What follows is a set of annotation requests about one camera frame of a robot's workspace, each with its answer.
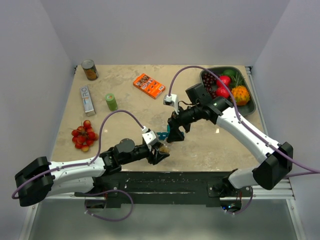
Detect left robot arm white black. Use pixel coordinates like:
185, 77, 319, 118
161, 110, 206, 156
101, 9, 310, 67
14, 138, 170, 207

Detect green cylindrical container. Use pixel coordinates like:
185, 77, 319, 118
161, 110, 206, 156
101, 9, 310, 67
105, 93, 118, 112

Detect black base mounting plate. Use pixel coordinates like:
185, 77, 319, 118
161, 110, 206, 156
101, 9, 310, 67
75, 171, 251, 208

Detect tin can fruit label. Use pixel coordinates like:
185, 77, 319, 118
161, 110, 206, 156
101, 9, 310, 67
81, 59, 99, 81

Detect dark grey fruit tray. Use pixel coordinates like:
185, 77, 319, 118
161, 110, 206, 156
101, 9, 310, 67
200, 66, 256, 117

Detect purple cable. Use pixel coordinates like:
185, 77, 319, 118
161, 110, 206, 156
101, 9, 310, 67
11, 109, 148, 222
167, 65, 320, 216

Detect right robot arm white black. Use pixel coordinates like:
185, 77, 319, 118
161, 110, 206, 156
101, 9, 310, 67
163, 83, 294, 197

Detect aluminium frame rail right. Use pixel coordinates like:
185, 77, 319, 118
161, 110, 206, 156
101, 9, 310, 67
245, 66, 268, 134

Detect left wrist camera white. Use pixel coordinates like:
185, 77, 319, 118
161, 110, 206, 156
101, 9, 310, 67
141, 126, 159, 146

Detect red pomegranate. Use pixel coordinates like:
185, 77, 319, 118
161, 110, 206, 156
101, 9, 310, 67
216, 75, 232, 88
215, 86, 230, 99

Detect orange cardboard box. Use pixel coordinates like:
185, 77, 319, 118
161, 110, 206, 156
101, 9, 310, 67
133, 73, 166, 99

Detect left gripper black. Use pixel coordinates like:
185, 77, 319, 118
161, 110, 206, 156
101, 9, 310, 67
120, 141, 169, 165

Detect dark purple grape bunch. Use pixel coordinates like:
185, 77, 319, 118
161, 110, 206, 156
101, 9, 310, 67
200, 72, 218, 99

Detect green lime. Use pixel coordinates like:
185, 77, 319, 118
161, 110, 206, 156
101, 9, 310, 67
222, 69, 236, 78

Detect aluminium frame rail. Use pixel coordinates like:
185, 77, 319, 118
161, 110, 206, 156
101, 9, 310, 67
245, 66, 268, 134
20, 180, 306, 240

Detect clear pill bottle yellow capsules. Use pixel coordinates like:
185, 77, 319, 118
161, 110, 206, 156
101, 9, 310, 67
158, 141, 171, 154

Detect lower red pomegranate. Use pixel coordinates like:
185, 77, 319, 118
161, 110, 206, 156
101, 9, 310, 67
215, 86, 230, 99

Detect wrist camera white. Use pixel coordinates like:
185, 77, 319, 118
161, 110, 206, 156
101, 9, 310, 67
163, 94, 179, 115
141, 126, 159, 146

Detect orange spiky kiwano fruit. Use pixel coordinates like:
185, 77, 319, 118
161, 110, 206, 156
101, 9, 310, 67
231, 85, 251, 106

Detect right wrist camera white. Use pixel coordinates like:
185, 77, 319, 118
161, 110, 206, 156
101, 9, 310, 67
163, 94, 179, 115

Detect silver toothpaste box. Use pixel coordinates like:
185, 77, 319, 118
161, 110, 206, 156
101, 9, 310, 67
80, 85, 96, 117

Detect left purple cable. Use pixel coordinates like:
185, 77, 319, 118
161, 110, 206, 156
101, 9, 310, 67
11, 109, 148, 222

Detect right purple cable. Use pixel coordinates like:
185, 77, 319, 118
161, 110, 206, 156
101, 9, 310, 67
167, 65, 320, 216

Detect aluminium frame rail front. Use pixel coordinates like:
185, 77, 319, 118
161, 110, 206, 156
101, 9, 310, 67
20, 180, 306, 240

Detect upper red pomegranate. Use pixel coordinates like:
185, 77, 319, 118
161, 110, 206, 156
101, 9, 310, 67
216, 75, 232, 88

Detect red cherry bunch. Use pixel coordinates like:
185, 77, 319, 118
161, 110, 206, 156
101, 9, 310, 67
71, 119, 99, 153

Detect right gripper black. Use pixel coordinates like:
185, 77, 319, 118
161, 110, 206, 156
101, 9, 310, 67
167, 103, 203, 143

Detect teal weekly pill organizer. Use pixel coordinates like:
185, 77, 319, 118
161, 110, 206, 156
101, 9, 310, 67
156, 125, 171, 141

